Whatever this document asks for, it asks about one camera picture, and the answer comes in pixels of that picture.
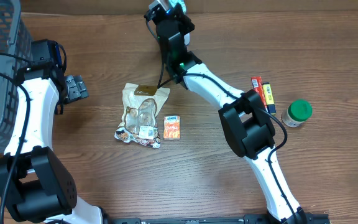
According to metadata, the beige snack bag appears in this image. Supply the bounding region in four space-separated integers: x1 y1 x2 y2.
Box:
114 83 170 149

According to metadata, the orange snack packet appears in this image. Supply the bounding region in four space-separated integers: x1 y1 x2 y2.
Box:
163 115 181 140

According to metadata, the red candy stick packet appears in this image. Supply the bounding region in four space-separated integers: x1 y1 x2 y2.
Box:
251 77 268 111

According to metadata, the yellow marker pen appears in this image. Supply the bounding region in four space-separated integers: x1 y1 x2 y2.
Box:
262 82 277 115

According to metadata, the green lid jar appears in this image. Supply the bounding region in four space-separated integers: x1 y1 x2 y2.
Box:
282 99 313 128

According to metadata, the teal tissue packet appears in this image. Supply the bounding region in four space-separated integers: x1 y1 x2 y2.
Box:
168 0 187 14

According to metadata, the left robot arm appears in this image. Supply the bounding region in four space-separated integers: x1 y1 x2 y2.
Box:
0 39 110 223

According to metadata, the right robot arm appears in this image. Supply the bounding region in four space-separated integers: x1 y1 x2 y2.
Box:
144 1 308 223

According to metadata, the white barcode scanner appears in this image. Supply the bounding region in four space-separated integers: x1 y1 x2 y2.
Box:
184 33 190 46

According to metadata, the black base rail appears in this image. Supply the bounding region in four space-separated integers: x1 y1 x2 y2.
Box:
107 213 332 224

